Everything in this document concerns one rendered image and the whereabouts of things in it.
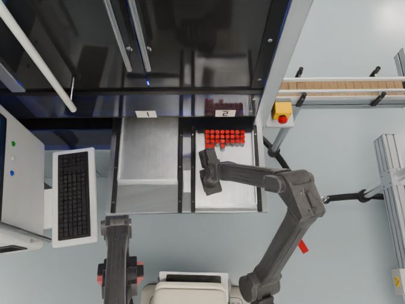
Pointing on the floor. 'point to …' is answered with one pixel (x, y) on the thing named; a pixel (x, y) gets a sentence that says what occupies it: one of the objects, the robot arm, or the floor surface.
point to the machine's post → (281, 57)
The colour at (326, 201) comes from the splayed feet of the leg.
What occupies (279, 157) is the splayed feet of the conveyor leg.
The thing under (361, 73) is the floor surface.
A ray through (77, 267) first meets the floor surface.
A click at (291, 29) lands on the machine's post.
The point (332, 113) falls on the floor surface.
